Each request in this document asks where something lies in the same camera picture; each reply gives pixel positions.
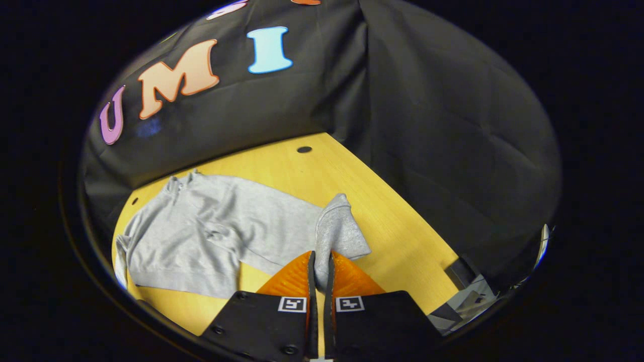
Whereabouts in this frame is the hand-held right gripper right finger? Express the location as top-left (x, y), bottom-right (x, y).
top-left (324, 250), bottom-right (443, 360)

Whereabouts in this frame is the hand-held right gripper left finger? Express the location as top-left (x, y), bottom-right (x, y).
top-left (200, 250), bottom-right (318, 362)

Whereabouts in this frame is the grey sweatshirt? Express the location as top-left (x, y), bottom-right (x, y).
top-left (115, 169), bottom-right (372, 300)

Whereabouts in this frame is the black backdrop cloth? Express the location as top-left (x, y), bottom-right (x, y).
top-left (83, 0), bottom-right (561, 297)

